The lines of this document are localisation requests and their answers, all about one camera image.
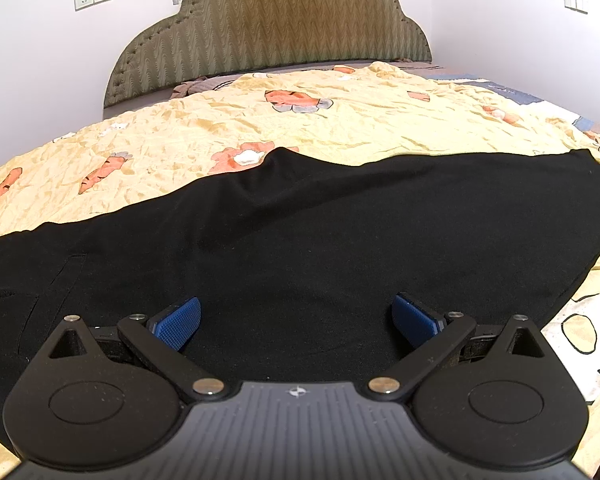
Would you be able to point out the patterned grey pillow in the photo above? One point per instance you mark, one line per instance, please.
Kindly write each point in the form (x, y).
(195, 87)

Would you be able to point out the olive padded headboard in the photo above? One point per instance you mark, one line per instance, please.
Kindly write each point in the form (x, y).
(270, 25)

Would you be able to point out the black pants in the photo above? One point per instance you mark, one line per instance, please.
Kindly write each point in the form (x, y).
(300, 240)

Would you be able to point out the yellow carrot printed blanket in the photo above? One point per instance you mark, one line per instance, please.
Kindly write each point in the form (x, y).
(180, 125)

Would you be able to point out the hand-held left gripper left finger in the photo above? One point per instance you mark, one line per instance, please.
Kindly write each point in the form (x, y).
(181, 321)

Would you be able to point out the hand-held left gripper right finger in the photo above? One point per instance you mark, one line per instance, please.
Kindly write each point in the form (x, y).
(412, 316)

